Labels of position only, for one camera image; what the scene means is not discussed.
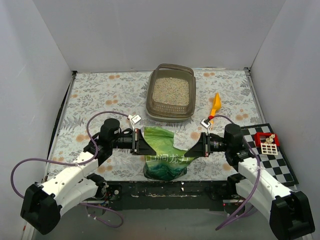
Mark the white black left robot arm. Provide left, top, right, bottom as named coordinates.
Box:
left=20, top=115, right=156, bottom=235

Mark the green litter bag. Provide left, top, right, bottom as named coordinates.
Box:
left=143, top=126, right=195, bottom=182

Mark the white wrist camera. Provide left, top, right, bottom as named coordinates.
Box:
left=200, top=116, right=214, bottom=134
left=127, top=114, right=142, bottom=131

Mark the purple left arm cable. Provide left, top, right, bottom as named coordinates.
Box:
left=10, top=111, right=125, bottom=229

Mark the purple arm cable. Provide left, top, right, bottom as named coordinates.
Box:
left=10, top=111, right=125, bottom=229
left=212, top=114, right=261, bottom=231

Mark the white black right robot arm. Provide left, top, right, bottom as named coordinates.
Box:
left=184, top=123, right=315, bottom=240

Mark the red white small bracket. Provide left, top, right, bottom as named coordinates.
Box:
left=254, top=132, right=280, bottom=156

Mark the floral patterned table mat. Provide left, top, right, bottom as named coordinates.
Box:
left=46, top=69, right=262, bottom=178

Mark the brown plastic litter box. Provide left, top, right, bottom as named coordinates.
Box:
left=146, top=63, right=196, bottom=122

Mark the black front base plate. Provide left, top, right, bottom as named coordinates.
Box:
left=105, top=180, right=244, bottom=213

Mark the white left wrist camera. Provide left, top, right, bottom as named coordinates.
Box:
left=127, top=114, right=142, bottom=131

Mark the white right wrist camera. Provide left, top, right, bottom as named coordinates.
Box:
left=200, top=116, right=214, bottom=134

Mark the orange plastic scoop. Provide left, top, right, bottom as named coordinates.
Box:
left=210, top=92, right=221, bottom=124

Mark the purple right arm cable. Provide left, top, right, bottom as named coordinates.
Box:
left=212, top=114, right=261, bottom=231

